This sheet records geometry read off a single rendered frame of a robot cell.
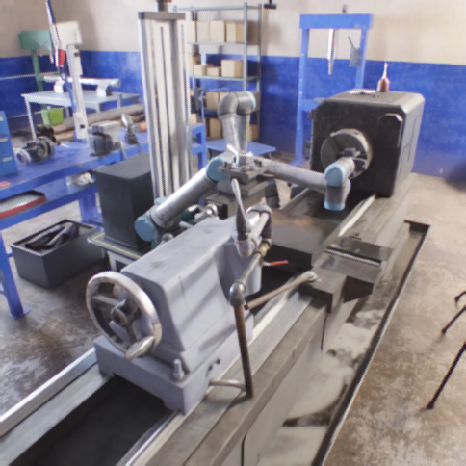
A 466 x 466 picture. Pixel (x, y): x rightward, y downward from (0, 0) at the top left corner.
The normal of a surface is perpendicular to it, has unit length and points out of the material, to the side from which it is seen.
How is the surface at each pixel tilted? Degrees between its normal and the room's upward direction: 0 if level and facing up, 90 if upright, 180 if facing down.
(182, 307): 76
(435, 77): 90
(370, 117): 90
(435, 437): 0
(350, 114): 90
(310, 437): 0
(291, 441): 0
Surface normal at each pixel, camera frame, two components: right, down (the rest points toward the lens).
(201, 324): 0.78, -0.16
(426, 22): -0.52, 0.38
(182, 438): 0.00, -0.90
